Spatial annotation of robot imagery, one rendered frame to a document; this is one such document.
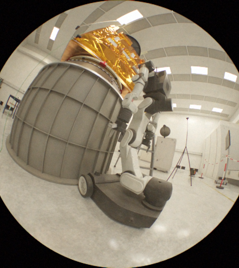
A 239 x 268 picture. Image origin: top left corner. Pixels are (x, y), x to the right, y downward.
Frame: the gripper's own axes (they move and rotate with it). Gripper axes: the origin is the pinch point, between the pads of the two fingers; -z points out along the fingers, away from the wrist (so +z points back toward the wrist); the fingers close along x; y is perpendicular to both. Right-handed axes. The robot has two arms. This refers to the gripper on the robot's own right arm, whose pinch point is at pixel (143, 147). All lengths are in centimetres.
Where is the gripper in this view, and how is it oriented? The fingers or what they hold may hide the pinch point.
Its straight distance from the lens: 90.0
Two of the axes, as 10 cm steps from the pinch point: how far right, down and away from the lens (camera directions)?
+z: 4.3, -9.0, 0.3
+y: -6.5, -3.3, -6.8
